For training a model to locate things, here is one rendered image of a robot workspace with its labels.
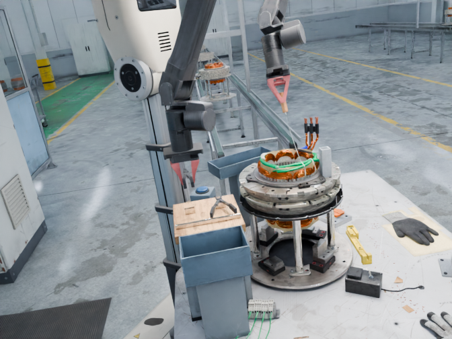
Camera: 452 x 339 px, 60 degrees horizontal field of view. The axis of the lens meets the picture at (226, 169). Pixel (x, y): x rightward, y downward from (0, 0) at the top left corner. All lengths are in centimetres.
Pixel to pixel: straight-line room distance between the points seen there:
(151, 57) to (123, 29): 12
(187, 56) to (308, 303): 77
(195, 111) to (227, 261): 37
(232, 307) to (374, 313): 40
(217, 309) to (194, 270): 15
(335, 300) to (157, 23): 102
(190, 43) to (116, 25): 44
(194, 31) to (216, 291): 63
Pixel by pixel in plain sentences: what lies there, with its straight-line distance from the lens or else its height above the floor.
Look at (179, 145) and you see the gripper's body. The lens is 101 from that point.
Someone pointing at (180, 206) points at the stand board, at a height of 107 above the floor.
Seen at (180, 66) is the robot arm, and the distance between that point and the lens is 96.
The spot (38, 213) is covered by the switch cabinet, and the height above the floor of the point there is 21.
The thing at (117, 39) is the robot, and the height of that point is 156.
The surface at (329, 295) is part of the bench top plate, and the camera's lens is 126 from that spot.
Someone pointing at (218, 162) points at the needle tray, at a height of 105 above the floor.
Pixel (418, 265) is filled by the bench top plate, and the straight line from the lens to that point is 142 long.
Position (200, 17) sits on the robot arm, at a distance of 94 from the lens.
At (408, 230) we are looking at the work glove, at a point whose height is 80.
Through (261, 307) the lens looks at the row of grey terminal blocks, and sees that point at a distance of 118.
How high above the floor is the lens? 158
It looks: 21 degrees down
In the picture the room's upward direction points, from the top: 8 degrees counter-clockwise
